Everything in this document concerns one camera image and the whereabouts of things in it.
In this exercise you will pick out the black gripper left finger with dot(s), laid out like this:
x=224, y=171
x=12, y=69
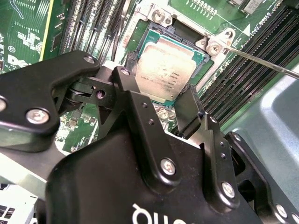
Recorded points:
x=30, y=93

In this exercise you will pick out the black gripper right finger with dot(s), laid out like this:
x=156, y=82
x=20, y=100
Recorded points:
x=189, y=112

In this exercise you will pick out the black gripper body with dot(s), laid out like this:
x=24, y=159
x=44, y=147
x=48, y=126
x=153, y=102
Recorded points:
x=105, y=186

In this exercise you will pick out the silver CPU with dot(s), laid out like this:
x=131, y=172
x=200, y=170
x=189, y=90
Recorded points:
x=163, y=67

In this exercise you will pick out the metal locking lever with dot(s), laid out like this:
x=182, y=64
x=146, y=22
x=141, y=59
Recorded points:
x=257, y=60

